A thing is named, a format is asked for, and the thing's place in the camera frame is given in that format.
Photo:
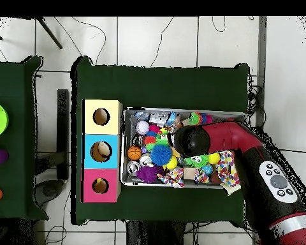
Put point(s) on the crushed clear plastic bottle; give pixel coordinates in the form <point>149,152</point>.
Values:
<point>158,118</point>

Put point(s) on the blue fuzzy ball toy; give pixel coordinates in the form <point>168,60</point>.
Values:
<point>161,155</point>

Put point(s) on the yellow plush toy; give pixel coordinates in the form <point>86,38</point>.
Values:
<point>99,181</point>

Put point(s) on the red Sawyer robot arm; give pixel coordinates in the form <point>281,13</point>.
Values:
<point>234,137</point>

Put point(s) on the wooden box with three holes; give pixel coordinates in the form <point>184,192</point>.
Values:
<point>102,104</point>

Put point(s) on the shallow clear mesh bin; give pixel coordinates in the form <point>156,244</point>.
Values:
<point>218,116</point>

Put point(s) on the white dimpled ball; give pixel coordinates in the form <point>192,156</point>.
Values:
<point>142,127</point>

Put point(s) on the small toy basketball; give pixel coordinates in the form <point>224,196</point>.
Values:
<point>134,152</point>

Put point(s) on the large yellow ball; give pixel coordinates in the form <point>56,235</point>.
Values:
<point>172,163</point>

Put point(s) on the purple spiky toy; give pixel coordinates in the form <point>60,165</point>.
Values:
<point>148,174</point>

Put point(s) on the rainbow fuzzy caterpillar toy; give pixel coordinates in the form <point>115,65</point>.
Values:
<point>199,118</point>

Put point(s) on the dark green tablecloth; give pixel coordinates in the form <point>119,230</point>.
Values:
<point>163,86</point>
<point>12,84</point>

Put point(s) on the green fuzzy toy with eyes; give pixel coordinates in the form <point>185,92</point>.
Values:
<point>196,160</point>

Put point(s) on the colourful dotted cloth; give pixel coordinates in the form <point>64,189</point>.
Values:
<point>228,171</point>

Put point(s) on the black tripod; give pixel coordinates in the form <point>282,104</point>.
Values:
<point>49,33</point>

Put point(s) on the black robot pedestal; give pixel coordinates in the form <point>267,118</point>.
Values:
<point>153,234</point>

